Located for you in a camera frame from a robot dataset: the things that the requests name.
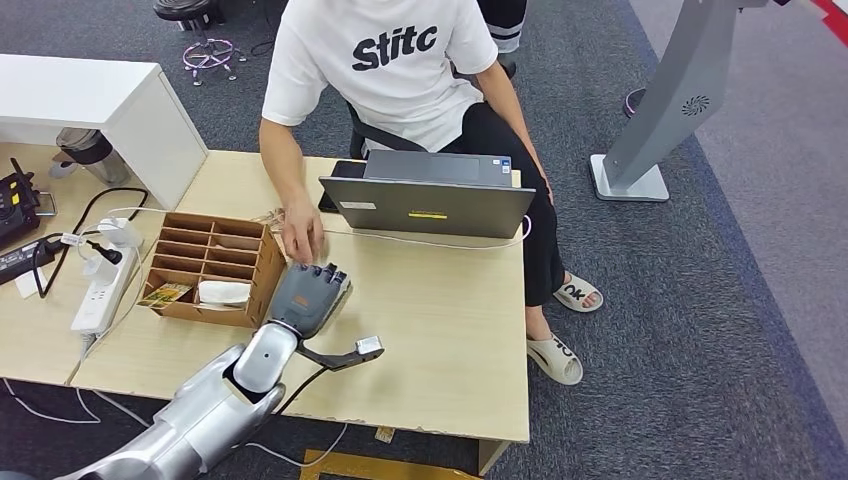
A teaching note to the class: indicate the seated person's right hand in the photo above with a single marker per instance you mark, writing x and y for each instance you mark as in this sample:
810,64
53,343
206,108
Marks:
303,232

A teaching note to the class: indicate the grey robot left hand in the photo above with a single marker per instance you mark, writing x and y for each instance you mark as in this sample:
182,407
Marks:
308,298

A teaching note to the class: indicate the seated person's left forearm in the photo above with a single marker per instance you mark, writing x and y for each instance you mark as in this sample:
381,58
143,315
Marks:
510,112

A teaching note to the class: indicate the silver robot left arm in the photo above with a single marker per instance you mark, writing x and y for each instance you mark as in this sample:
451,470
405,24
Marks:
212,411

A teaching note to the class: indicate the seated person's right forearm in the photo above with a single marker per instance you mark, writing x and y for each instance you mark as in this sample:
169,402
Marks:
281,162

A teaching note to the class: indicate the white card sleeve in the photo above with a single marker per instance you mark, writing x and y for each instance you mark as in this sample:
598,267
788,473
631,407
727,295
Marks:
224,293

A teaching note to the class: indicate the yellow printed card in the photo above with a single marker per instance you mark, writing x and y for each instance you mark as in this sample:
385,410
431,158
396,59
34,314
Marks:
166,295

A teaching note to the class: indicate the seated person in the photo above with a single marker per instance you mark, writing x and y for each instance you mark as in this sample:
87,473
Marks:
397,86

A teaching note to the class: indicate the crumpled clear wrapper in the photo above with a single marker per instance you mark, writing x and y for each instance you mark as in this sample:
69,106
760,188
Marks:
270,218

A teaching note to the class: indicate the cardboard compartment organizer box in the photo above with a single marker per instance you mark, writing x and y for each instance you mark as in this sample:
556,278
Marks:
258,291

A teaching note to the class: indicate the black phone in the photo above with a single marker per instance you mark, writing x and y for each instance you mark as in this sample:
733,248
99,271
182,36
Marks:
348,169

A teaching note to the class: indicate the grey laptop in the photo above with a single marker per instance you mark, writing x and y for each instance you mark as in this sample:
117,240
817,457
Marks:
430,208

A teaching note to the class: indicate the small floor tag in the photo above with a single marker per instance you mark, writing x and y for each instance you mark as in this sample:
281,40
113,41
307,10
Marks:
384,435

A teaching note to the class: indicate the large white charger adapter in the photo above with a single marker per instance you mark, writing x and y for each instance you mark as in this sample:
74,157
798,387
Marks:
119,232

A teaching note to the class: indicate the black power plug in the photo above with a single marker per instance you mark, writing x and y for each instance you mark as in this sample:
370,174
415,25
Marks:
107,252

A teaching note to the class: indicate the white power strip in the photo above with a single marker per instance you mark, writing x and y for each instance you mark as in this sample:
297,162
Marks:
102,301

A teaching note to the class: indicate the small white plug adapter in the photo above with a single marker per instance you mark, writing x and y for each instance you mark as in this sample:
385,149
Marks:
98,270

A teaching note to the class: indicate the clear plastic bottle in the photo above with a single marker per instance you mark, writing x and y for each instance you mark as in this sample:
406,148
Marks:
99,156

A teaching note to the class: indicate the beige slipper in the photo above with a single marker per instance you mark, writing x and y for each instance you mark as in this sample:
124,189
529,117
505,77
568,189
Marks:
555,361
576,291

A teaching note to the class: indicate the white cabinet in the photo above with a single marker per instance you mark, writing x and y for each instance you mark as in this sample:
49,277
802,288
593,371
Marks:
79,89

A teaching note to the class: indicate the white paper slip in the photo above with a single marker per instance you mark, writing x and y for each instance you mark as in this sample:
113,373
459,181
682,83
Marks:
28,286

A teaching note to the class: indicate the black power brick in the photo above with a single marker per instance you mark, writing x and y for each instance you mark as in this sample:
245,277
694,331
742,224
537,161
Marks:
23,260

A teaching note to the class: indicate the black controller device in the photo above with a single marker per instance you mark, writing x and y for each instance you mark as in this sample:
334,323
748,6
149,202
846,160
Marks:
16,208

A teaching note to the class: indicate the dark round base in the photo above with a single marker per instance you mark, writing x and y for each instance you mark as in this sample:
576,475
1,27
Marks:
633,104

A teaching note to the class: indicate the grey kiosk stand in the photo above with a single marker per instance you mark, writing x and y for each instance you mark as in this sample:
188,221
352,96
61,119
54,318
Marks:
682,79

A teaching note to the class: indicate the red floor strip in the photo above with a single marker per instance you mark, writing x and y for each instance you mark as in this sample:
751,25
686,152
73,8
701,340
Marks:
836,23

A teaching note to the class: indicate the black camera bracket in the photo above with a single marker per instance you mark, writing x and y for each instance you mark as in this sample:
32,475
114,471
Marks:
331,361

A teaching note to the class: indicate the yellow floor frame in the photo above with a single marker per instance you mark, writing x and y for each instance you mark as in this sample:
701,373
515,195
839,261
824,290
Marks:
371,467

